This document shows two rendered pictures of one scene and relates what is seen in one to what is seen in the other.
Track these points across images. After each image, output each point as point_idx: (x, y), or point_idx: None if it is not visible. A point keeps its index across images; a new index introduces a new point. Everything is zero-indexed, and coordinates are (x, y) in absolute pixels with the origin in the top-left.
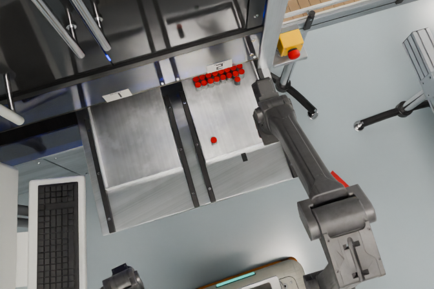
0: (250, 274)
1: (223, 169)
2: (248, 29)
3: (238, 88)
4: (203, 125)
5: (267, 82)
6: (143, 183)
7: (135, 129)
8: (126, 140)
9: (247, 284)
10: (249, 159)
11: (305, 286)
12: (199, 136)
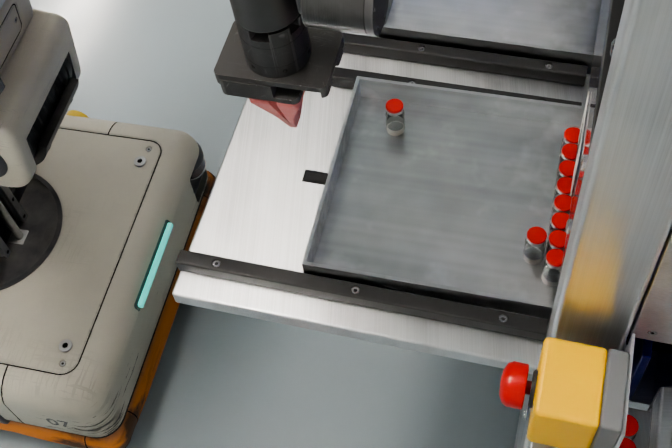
0: (142, 295)
1: (317, 120)
2: (602, 94)
3: (517, 253)
4: (456, 126)
5: None
6: None
7: None
8: None
9: (125, 274)
10: (302, 186)
11: (32, 389)
12: (426, 87)
